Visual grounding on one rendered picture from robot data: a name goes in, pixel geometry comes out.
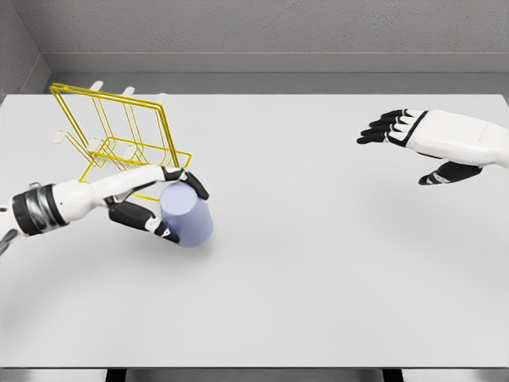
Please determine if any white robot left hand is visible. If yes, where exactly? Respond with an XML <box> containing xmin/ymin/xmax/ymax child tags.
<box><xmin>91</xmin><ymin>164</ymin><xmax>211</xmax><ymax>245</ymax></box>

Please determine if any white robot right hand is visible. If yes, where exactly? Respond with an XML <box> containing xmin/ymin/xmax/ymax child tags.
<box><xmin>356</xmin><ymin>108</ymin><xmax>509</xmax><ymax>187</ymax></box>

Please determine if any pale blue cup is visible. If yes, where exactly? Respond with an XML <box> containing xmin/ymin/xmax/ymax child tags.
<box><xmin>158</xmin><ymin>181</ymin><xmax>215</xmax><ymax>249</ymax></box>

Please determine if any yellow wire cup holder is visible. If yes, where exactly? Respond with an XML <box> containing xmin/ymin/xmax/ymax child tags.
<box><xmin>49</xmin><ymin>80</ymin><xmax>193</xmax><ymax>204</ymax></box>

